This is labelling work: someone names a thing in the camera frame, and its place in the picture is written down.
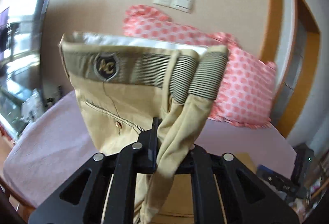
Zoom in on khaki pants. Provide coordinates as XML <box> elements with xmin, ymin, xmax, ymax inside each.
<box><xmin>59</xmin><ymin>32</ymin><xmax>229</xmax><ymax>223</ymax></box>

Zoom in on lavender bed sheet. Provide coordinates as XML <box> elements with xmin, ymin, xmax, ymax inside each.
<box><xmin>3</xmin><ymin>91</ymin><xmax>296</xmax><ymax>207</ymax></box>

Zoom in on dark clutter beside bed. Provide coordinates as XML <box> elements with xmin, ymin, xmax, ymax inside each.
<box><xmin>256</xmin><ymin>143</ymin><xmax>328</xmax><ymax>222</ymax></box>

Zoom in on right polka dot pillow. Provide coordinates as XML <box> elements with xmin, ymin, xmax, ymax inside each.
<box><xmin>209</xmin><ymin>32</ymin><xmax>277</xmax><ymax>129</ymax></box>

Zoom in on polka dot pillow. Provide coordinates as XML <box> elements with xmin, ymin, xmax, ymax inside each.
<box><xmin>123</xmin><ymin>5</ymin><xmax>218</xmax><ymax>46</ymax></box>
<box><xmin>209</xmin><ymin>32</ymin><xmax>277</xmax><ymax>129</ymax></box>

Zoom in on glass display cabinet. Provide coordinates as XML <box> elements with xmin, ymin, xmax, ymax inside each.
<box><xmin>1</xmin><ymin>0</ymin><xmax>50</xmax><ymax>140</ymax></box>

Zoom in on wooden glass door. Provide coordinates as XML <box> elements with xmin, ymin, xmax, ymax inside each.
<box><xmin>260</xmin><ymin>0</ymin><xmax>323</xmax><ymax>144</ymax></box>

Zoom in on left polka dot pillow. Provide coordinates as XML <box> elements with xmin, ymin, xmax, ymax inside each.
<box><xmin>123</xmin><ymin>5</ymin><xmax>218</xmax><ymax>46</ymax></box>

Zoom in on white wall socket plate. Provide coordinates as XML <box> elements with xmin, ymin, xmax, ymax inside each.
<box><xmin>170</xmin><ymin>0</ymin><xmax>193</xmax><ymax>13</ymax></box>

